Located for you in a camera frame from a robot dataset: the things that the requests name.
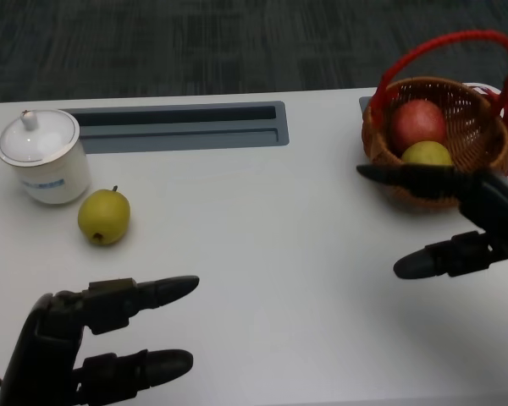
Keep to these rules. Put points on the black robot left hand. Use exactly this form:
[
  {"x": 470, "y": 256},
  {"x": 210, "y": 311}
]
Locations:
[{"x": 42, "y": 338}]

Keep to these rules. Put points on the green pear without stem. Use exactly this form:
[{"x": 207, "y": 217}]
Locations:
[{"x": 427, "y": 154}]

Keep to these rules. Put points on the red apple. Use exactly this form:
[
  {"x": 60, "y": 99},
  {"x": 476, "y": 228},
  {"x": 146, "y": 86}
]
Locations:
[{"x": 417, "y": 124}]

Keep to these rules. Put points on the white mug lid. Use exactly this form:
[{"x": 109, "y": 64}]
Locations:
[{"x": 38, "y": 137}]

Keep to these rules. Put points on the grey recessed table tray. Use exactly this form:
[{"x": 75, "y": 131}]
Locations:
[{"x": 186, "y": 137}]

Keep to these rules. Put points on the white ceramic mug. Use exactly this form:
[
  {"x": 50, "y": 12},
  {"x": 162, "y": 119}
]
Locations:
[{"x": 57, "y": 177}]

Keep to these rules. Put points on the green pear with stem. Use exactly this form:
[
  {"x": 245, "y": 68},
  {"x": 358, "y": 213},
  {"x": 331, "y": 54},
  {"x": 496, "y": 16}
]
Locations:
[{"x": 103, "y": 215}]

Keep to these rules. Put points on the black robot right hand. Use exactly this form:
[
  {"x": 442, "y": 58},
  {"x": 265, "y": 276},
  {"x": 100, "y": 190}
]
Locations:
[{"x": 499, "y": 211}]

